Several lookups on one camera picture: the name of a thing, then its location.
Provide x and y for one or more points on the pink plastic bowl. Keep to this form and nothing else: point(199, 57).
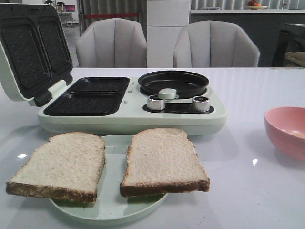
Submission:
point(285, 127)

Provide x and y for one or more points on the left silver control knob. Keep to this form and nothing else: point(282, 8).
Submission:
point(155, 103)

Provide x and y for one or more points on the fruit bowl on counter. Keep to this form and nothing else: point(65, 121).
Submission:
point(254, 5)

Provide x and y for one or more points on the grey counter with white top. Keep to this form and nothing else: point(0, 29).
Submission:
point(262, 26)

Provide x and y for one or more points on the silver control knob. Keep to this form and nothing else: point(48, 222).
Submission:
point(200, 104)
point(155, 103)

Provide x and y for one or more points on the right grey upholstered chair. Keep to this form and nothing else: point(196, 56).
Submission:
point(214, 44)

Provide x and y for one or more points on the left grey upholstered chair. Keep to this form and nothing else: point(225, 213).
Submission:
point(112, 43)

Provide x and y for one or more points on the beige cushion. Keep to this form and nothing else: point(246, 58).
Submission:
point(297, 58)

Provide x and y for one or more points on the mint green round plate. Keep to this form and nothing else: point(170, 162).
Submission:
point(110, 208)

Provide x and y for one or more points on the grey upholstered chair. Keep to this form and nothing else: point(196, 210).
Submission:
point(112, 43)
point(214, 44)

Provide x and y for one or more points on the black round frying pan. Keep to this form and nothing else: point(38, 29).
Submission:
point(187, 84)

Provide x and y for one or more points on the mint green breakfast maker lid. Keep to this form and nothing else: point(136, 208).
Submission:
point(34, 55)

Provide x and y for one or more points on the right silver control knob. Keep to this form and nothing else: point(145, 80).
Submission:
point(200, 104)

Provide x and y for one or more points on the dark washing machine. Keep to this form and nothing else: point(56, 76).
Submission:
point(291, 39)

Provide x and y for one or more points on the white refrigerator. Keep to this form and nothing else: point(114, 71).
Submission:
point(165, 19)

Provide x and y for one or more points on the white bread slice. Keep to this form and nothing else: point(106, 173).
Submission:
point(68, 167)
point(162, 160)

